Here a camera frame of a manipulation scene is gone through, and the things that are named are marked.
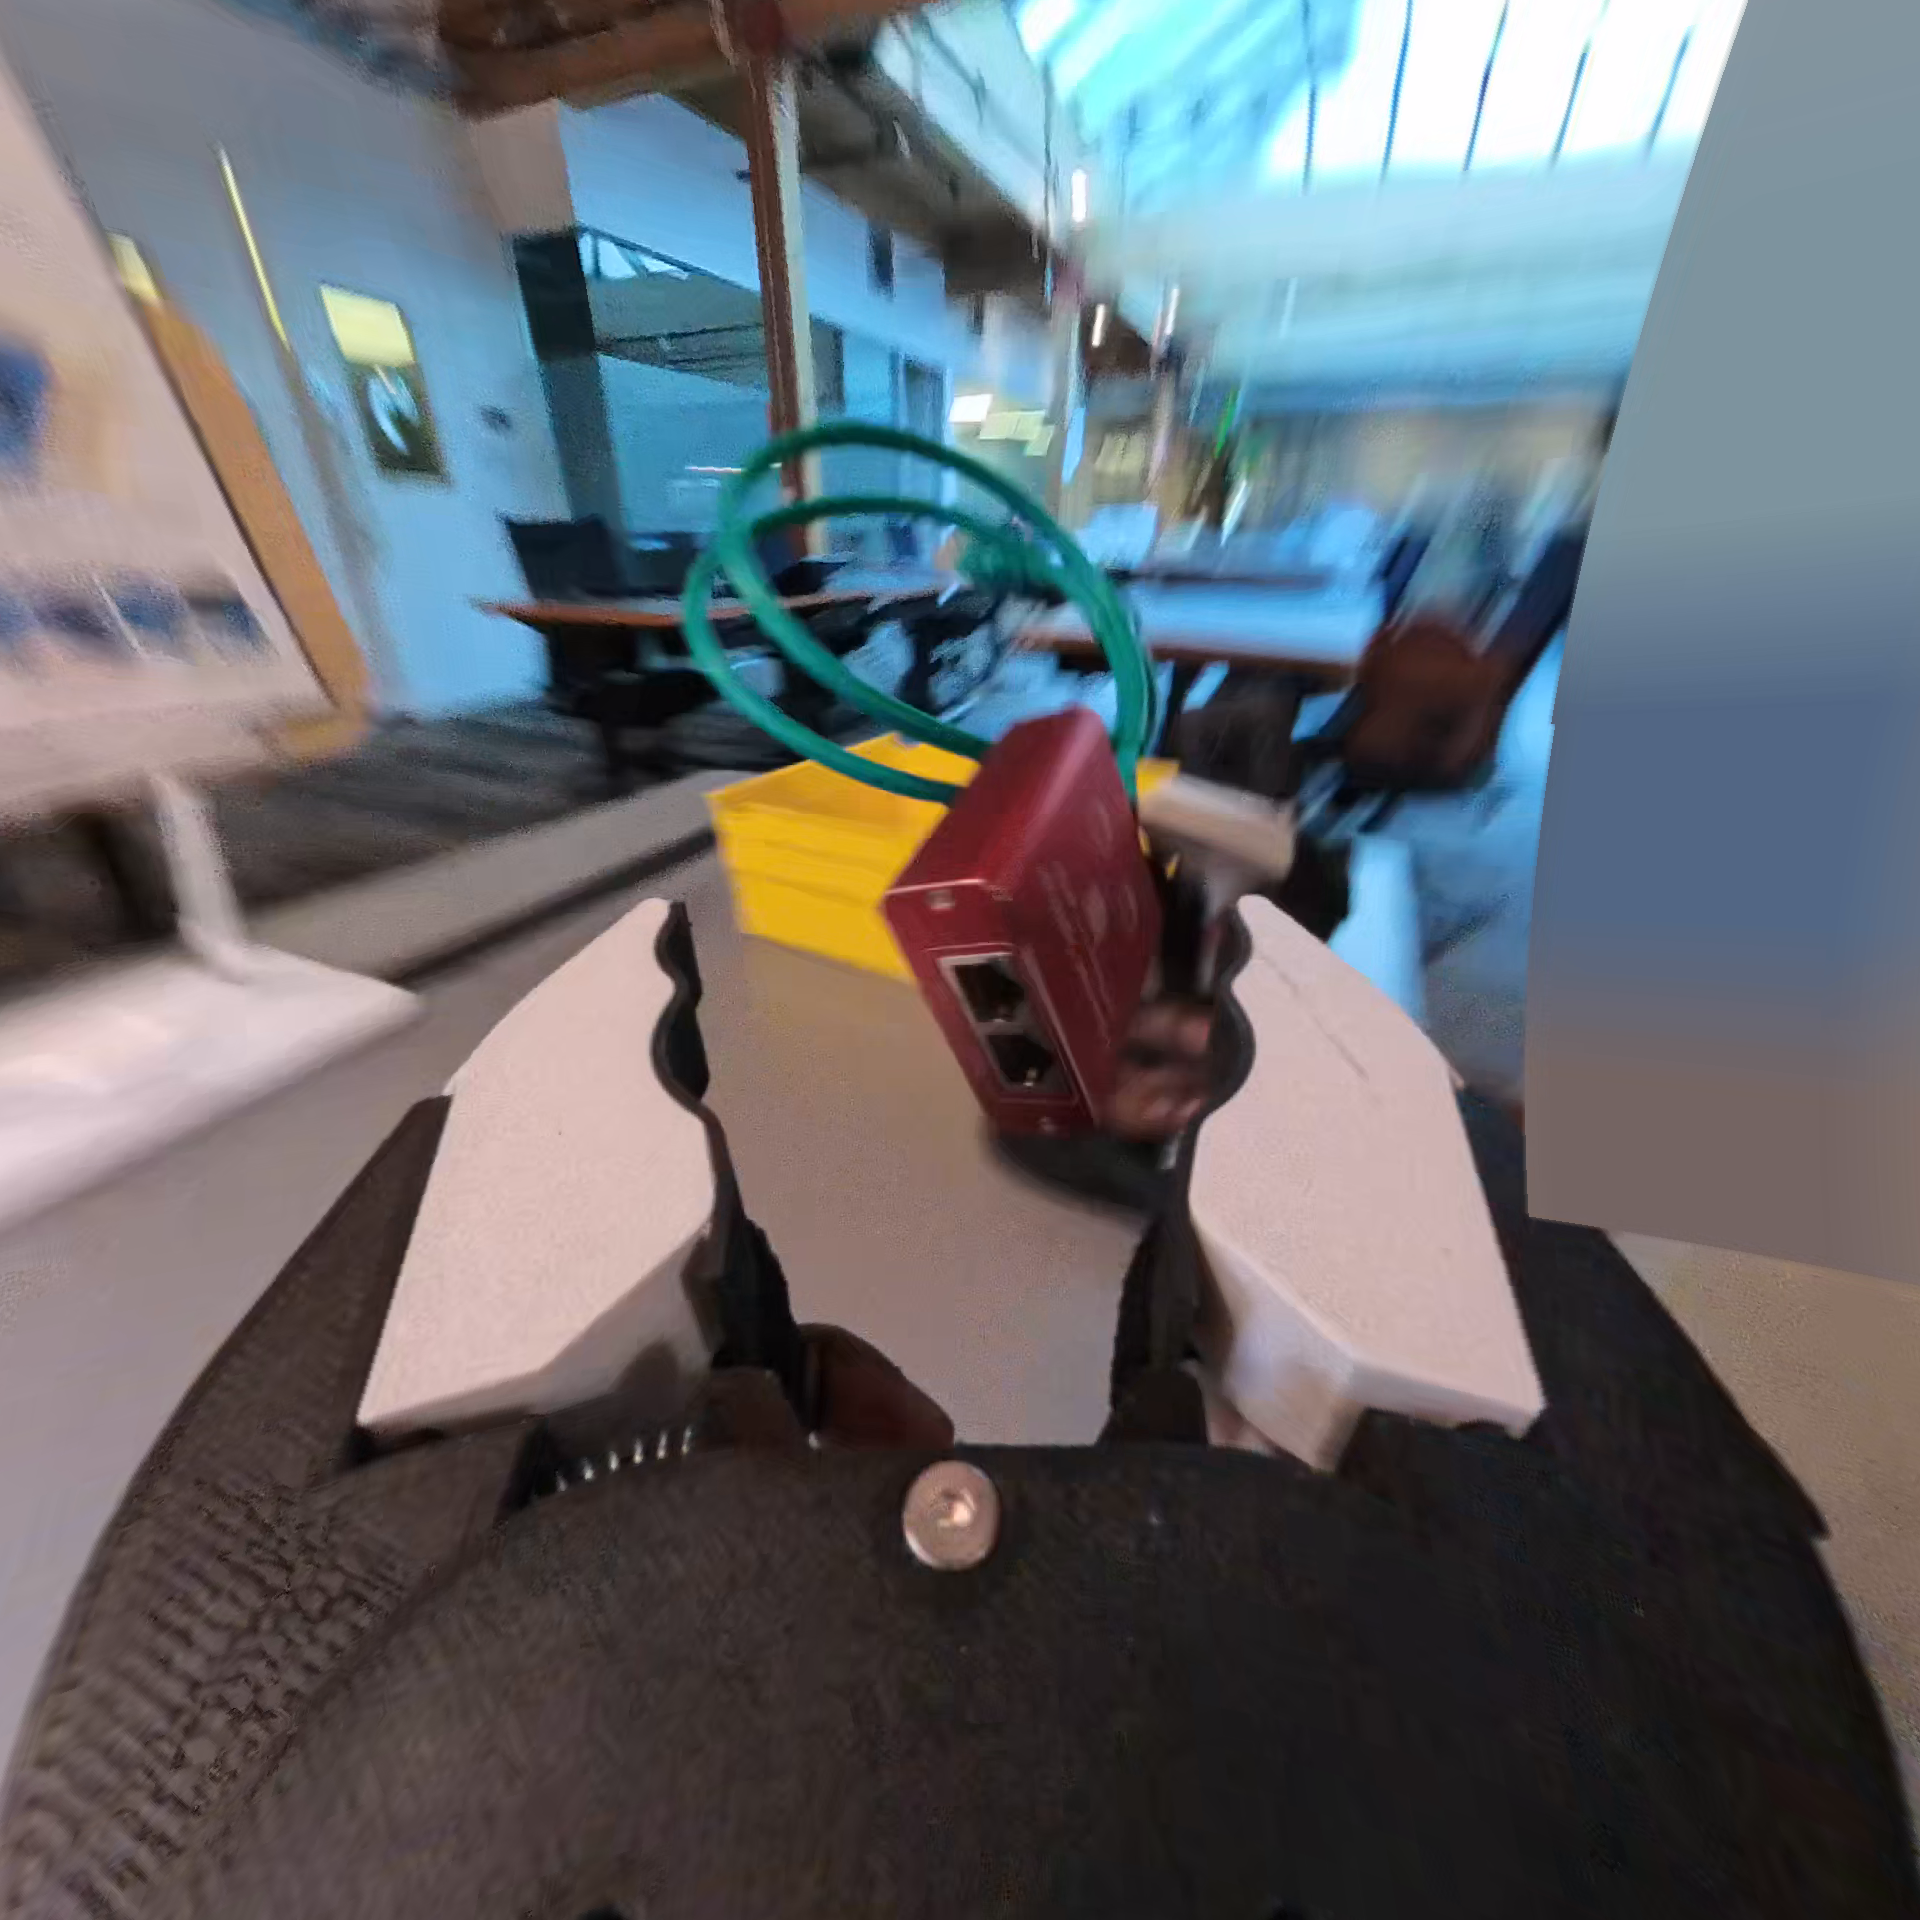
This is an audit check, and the red ethernet splitter box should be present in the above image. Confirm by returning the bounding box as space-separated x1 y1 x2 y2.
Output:
880 708 1174 1138

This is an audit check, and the yellow storage bin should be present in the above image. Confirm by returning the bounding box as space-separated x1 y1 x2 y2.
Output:
704 732 1182 987

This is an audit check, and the instruction board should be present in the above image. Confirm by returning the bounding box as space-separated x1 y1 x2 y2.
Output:
0 59 372 819

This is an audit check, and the wooden post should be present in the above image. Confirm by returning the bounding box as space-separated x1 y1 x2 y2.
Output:
738 59 818 495

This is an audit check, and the grey desk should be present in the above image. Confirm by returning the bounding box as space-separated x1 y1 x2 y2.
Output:
0 833 1920 1801

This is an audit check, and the person's grey sweatshirt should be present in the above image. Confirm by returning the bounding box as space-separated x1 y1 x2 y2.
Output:
1620 1230 1920 1920

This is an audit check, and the person's right hand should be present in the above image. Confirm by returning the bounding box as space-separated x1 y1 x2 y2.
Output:
1118 993 1226 1138

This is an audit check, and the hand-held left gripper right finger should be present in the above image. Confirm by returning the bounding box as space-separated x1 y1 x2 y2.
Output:
1182 893 1550 1473

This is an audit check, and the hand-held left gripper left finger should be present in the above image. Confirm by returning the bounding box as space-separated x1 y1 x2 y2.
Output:
352 897 745 1433

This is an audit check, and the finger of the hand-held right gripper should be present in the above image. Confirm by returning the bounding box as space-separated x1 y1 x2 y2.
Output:
1143 779 1299 890

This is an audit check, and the wooden office desk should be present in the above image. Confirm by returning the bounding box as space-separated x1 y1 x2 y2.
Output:
472 583 962 723
1020 575 1390 692

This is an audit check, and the black office chair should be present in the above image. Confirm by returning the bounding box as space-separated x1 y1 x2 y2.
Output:
504 513 707 753

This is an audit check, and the green ethernet cable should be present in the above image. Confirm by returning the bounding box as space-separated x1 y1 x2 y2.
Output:
681 423 1162 797

